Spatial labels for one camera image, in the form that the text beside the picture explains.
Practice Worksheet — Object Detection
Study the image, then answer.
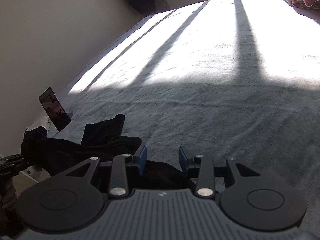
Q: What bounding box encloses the person's left hand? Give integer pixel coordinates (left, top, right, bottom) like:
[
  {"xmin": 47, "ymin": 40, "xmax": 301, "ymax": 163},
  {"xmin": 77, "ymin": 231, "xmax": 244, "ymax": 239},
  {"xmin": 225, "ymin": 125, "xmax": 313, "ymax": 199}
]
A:
[{"xmin": 0, "ymin": 180, "xmax": 17, "ymax": 213}]

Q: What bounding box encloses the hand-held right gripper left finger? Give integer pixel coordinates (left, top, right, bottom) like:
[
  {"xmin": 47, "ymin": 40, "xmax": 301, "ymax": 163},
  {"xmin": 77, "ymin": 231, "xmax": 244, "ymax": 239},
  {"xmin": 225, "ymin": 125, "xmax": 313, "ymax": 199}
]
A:
[{"xmin": 65, "ymin": 145, "xmax": 148, "ymax": 198}]

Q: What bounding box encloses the black garment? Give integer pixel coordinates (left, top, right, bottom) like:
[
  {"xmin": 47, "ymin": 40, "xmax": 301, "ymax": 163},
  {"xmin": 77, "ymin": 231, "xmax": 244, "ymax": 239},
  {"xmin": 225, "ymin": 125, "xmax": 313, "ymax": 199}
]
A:
[{"xmin": 20, "ymin": 114, "xmax": 198, "ymax": 193}]

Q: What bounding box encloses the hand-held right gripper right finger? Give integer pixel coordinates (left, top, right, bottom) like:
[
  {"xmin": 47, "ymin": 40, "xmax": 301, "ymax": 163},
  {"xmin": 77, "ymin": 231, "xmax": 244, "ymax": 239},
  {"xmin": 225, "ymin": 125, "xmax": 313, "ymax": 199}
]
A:
[{"xmin": 178, "ymin": 146, "xmax": 262, "ymax": 198}]

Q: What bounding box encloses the white cloth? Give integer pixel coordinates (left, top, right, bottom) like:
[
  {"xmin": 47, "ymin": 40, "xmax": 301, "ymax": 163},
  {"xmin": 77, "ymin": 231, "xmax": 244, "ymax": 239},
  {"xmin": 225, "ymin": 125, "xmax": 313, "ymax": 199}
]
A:
[{"xmin": 26, "ymin": 116, "xmax": 51, "ymax": 132}]

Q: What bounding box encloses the black phone on stand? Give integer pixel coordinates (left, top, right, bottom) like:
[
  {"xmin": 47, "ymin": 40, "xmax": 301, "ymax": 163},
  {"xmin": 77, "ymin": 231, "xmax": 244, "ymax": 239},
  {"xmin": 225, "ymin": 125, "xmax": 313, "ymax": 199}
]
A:
[{"xmin": 39, "ymin": 87, "xmax": 73, "ymax": 132}]

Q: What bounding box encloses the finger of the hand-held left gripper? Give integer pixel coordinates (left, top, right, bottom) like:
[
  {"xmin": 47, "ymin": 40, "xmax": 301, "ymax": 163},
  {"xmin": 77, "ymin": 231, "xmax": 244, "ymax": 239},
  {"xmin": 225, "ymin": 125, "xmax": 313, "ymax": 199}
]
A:
[{"xmin": 0, "ymin": 154, "xmax": 31, "ymax": 172}]

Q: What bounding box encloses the bed with grey sheet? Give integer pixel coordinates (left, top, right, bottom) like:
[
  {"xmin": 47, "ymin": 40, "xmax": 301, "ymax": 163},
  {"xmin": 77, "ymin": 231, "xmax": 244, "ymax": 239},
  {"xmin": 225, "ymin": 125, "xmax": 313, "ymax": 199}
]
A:
[{"xmin": 47, "ymin": 0, "xmax": 320, "ymax": 240}]

